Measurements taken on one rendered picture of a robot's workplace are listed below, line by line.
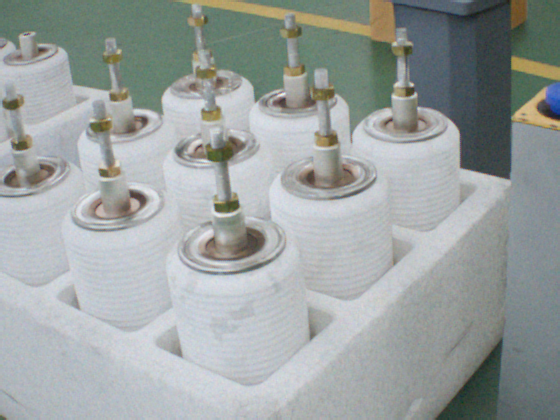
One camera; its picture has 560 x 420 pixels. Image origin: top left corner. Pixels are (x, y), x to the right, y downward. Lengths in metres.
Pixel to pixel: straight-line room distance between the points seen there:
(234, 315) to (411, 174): 0.23
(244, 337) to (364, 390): 0.12
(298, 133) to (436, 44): 0.29
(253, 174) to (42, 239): 0.19
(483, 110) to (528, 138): 0.44
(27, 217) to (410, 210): 0.33
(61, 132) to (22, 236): 0.37
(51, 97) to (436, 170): 0.55
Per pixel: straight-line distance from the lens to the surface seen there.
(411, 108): 0.76
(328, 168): 0.67
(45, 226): 0.74
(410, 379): 0.74
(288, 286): 0.59
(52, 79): 1.11
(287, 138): 0.81
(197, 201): 0.73
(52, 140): 1.09
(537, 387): 0.75
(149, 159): 0.81
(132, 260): 0.66
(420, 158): 0.74
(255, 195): 0.74
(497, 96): 1.09
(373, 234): 0.67
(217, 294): 0.58
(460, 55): 1.03
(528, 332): 0.72
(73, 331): 0.68
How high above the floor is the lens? 0.56
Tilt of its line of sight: 28 degrees down
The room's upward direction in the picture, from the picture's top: 6 degrees counter-clockwise
